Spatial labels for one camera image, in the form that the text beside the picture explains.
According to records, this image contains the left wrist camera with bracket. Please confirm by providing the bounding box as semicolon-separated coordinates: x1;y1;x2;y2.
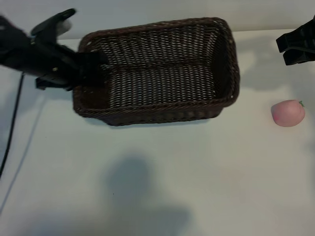
31;8;76;38

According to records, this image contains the pink peach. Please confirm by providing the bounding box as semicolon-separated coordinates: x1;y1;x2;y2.
271;100;306;127

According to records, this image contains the black braided cable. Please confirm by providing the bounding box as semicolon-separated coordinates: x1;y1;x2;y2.
0;73;24;176

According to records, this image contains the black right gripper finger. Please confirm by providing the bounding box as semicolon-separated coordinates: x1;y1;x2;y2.
282;47;315;66
275;15;315;54

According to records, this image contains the dark brown wicker basket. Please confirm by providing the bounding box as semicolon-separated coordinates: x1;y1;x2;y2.
72;17;241;126

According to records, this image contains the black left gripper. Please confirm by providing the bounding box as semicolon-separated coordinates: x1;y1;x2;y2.
31;41;108;91

